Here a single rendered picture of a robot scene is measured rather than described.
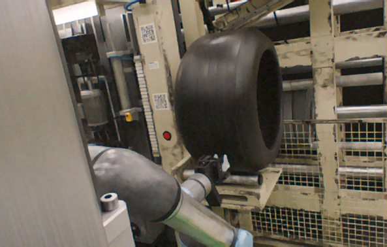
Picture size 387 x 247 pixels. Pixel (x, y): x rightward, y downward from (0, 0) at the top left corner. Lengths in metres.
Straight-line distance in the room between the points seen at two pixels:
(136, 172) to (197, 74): 0.62
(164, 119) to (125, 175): 0.88
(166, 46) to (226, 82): 0.41
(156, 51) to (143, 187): 0.89
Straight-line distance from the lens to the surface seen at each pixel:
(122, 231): 0.16
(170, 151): 1.45
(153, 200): 0.57
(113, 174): 0.56
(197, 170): 0.98
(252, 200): 1.26
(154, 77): 1.39
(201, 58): 1.13
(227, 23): 1.64
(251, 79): 1.07
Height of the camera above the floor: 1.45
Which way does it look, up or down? 15 degrees down
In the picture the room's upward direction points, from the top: 9 degrees counter-clockwise
